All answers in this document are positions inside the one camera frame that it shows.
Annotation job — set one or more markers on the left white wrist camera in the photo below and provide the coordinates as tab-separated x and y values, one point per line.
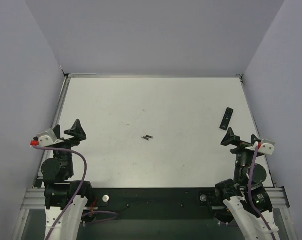
45	138

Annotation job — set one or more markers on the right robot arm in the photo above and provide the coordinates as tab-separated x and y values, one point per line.
244	197

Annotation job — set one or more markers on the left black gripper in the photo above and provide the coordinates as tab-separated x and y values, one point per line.
66	141

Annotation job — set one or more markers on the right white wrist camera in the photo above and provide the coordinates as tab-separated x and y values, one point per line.
266	147

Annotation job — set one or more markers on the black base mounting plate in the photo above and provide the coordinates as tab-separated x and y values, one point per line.
160	203

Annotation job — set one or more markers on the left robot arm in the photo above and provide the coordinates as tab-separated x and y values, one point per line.
65	200

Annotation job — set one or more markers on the black remote control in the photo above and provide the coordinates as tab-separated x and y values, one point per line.
226	119

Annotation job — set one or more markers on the aluminium front rail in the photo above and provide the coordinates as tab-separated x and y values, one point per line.
34	198

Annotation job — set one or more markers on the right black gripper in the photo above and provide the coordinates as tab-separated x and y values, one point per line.
242	145

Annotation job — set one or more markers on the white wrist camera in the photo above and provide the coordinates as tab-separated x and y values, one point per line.
266	147
45	138

